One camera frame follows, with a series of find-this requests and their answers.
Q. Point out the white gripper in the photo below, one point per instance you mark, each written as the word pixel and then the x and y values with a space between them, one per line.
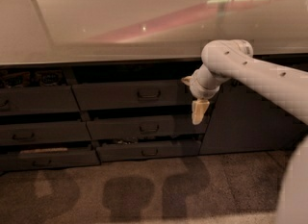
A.
pixel 198 89

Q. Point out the dark snack packets in drawer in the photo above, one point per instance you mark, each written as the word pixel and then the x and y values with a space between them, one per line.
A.
pixel 43 78

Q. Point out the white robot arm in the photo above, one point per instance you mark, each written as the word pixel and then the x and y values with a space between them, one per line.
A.
pixel 285 87

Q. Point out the grey drawer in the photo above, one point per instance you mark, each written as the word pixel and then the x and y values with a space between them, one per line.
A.
pixel 34 161
pixel 37 100
pixel 145 126
pixel 148 150
pixel 39 133
pixel 121 95

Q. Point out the grey cabinet door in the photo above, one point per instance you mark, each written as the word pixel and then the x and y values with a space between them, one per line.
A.
pixel 244 120

